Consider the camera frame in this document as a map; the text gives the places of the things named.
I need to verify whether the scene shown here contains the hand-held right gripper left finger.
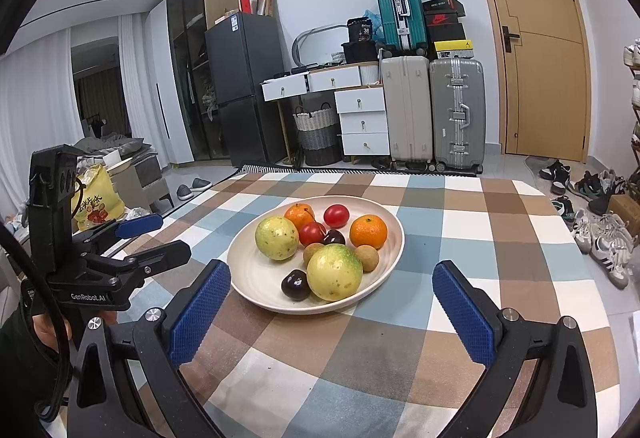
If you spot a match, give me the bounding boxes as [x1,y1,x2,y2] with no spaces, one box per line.
[67,259,233,438]

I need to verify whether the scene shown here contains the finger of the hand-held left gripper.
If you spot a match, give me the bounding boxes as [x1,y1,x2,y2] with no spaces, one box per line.
[75,213,165,249]
[82,241,192,277]

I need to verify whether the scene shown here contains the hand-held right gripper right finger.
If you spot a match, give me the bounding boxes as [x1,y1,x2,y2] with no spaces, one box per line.
[431,261,598,438]

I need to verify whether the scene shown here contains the cream oval plate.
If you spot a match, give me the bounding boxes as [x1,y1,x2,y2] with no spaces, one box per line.
[226,197,405,314]

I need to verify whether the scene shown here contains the small yellow passion fruit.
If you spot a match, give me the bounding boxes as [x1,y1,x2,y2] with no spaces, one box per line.
[255,215,300,261]

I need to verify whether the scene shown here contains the brown longan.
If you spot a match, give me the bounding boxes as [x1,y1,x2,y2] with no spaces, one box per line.
[303,242,326,267]
[354,245,380,273]

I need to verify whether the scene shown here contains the orange tangerine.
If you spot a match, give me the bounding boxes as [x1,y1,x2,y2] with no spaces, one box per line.
[284,203,316,234]
[349,214,389,250]

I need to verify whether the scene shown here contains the large yellow-green passion fruit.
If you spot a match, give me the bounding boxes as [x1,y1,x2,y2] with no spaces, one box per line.
[306,244,363,302]

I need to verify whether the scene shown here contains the red cherry tomato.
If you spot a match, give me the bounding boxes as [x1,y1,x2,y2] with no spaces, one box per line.
[323,203,350,229]
[298,221,328,247]

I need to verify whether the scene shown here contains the person's left forearm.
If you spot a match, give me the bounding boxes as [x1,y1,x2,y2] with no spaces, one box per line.
[0,308,67,438]

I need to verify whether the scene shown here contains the person's left hand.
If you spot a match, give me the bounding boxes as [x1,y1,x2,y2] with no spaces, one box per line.
[30,311,119,354]

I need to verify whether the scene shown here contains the grey ottoman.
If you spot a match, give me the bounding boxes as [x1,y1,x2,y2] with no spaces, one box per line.
[122,153,175,214]

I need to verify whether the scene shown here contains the yellow printed bag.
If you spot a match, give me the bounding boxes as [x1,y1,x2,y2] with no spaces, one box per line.
[70,163,126,231]

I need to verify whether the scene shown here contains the grey cushions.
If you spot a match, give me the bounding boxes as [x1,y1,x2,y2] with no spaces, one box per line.
[75,133,151,164]

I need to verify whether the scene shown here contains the white sheer curtain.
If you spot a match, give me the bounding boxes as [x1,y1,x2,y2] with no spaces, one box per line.
[0,28,76,219]

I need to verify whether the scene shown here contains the white wardrobe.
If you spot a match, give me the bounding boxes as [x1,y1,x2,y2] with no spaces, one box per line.
[145,0,195,165]

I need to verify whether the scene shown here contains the pile of shoes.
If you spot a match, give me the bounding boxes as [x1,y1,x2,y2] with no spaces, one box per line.
[540,158,636,289]

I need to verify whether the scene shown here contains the grey door mat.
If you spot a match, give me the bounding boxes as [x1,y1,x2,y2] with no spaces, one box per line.
[524,155,566,179]

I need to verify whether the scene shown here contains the dark glass cabinet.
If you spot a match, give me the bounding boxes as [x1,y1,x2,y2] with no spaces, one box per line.
[166,0,238,162]

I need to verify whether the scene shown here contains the black refrigerator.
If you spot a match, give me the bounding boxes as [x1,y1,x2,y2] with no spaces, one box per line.
[204,12,288,167]

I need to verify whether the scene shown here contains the brown wicker box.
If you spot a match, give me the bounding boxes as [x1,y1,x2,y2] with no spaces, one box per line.
[607,193,640,231]

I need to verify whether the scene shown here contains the woven laundry basket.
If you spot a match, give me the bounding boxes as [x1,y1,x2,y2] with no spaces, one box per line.
[292,102,342,166]

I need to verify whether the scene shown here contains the silver suitcase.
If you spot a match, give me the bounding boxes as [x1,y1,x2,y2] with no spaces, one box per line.
[429,58,487,174]

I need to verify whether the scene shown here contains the beige suitcase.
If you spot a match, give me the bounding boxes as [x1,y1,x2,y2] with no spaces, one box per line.
[381,56,435,170]

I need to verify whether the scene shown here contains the white desk with drawers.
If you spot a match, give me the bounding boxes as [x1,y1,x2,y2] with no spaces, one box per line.
[261,63,391,164]

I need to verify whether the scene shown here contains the grey curved hoop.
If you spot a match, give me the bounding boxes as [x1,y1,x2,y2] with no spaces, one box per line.
[291,24,351,69]

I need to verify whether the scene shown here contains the wooden door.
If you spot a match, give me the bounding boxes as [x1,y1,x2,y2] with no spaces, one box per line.
[460,0,593,164]

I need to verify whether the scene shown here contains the black and yellow shoe box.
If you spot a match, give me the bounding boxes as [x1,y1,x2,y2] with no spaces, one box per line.
[434,40,475,60]

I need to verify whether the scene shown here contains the black storage box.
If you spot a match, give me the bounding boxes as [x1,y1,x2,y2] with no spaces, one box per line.
[341,41,379,64]

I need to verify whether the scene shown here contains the black shoe box red logo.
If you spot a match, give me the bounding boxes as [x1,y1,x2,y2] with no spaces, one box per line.
[425,11,460,29]

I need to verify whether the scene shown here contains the black pouch bag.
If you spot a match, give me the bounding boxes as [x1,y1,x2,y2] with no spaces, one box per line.
[347,17,376,44]

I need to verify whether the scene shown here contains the blue plastic bag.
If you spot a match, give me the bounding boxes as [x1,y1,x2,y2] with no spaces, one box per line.
[362,9,385,44]

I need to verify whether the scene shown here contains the teal suitcase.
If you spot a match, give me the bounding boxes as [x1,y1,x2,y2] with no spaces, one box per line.
[372,0,430,56]

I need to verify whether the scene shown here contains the black cable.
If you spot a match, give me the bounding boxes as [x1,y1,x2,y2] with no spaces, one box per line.
[0,218,73,424]

